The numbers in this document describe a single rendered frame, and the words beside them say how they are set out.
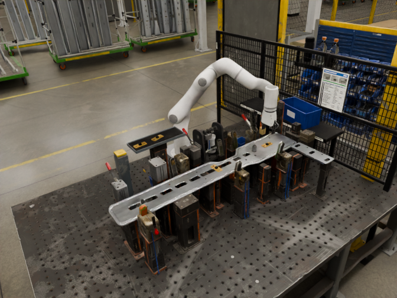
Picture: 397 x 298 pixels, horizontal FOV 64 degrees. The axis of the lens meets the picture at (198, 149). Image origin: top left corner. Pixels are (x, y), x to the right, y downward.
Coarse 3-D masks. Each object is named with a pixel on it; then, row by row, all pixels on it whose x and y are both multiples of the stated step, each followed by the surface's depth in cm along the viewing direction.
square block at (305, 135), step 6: (300, 132) 229; (306, 132) 228; (312, 132) 228; (300, 138) 231; (306, 138) 226; (312, 138) 228; (306, 144) 229; (312, 144) 232; (306, 162) 237; (306, 168) 241; (306, 174) 244
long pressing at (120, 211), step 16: (256, 144) 228; (272, 144) 227; (288, 144) 226; (224, 160) 211; (240, 160) 211; (256, 160) 210; (176, 176) 198; (192, 176) 198; (208, 176) 197; (224, 176) 198; (144, 192) 186; (160, 192) 186; (176, 192) 185; (192, 192) 186; (112, 208) 175; (128, 208) 175; (160, 208) 175
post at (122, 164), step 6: (114, 156) 197; (120, 156) 195; (126, 156) 196; (120, 162) 195; (126, 162) 198; (120, 168) 197; (126, 168) 199; (120, 174) 202; (126, 174) 202; (126, 180) 204; (132, 192) 211
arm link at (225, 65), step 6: (222, 60) 206; (228, 60) 205; (210, 66) 219; (216, 66) 208; (222, 66) 205; (228, 66) 204; (234, 66) 204; (240, 66) 207; (216, 72) 217; (222, 72) 209; (228, 72) 206; (234, 72) 204; (216, 78) 222; (234, 78) 208
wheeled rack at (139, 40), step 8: (120, 0) 870; (136, 8) 814; (128, 16) 863; (152, 16) 945; (136, 24) 922; (184, 32) 960; (192, 32) 951; (128, 40) 911; (136, 40) 881; (144, 40) 868; (152, 40) 881; (160, 40) 886; (168, 40) 903; (192, 40) 959; (144, 48) 876
